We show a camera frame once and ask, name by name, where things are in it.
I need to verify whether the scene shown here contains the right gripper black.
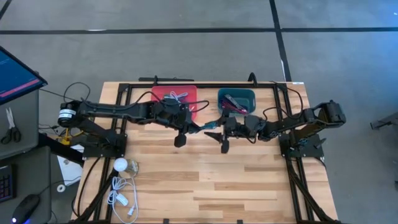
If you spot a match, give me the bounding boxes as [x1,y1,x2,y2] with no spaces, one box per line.
[204,112,248,154]

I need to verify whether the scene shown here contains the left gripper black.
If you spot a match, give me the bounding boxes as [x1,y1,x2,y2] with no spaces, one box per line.
[152,96,203,149]

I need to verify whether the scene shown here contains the teal braided USB cable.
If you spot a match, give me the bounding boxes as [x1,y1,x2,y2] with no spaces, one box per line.
[200,120,224,130]

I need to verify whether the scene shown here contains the grey braided USB cable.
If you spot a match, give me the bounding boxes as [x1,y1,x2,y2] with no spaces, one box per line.
[224,94,246,110]

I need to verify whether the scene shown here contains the teal plastic bin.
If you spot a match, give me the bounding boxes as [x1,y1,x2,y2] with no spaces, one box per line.
[217,88,256,116]

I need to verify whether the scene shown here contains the pink red plastic bin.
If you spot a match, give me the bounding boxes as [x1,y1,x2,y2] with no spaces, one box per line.
[150,85,198,121]

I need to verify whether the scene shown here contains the white globe lamp gold base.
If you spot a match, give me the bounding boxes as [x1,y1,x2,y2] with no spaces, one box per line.
[113,157,140,180]

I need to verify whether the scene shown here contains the yellow clamp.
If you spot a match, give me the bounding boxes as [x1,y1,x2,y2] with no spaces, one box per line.
[60,124,85,146]

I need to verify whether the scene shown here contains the white paper sheet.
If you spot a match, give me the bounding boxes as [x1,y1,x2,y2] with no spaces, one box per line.
[57,154,83,187]

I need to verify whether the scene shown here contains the black diagonal stand beam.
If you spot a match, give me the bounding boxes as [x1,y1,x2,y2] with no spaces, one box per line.
[37,133,85,166]

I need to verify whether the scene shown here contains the grey metal stand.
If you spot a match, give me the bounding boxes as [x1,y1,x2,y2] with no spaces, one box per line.
[369,111,398,139]

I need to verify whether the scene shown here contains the grey side desk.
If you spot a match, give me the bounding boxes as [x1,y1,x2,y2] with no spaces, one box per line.
[0,88,53,224]

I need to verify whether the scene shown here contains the computer monitor blue screen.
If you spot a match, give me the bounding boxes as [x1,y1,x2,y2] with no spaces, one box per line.
[0,45,49,106]

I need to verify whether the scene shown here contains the black computer mouse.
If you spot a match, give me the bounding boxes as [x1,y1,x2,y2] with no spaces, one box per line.
[11,193,41,224]

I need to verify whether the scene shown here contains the black keyboard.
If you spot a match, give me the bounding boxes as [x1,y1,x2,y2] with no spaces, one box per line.
[0,164,17,203]

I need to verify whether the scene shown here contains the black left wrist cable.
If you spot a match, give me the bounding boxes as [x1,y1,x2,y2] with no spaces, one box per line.
[133,90,210,113]

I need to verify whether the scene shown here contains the black aluminium table frame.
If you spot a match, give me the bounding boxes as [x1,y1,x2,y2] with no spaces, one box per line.
[70,74,343,224]

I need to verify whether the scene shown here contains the white lamp power cord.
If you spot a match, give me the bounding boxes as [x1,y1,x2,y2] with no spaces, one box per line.
[107,176,139,224]

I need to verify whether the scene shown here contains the thin black floor cable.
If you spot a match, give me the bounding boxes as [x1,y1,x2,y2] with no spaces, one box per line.
[39,82,91,102]

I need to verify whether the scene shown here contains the black handled scissors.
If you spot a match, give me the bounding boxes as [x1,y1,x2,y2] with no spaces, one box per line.
[0,107,22,145]

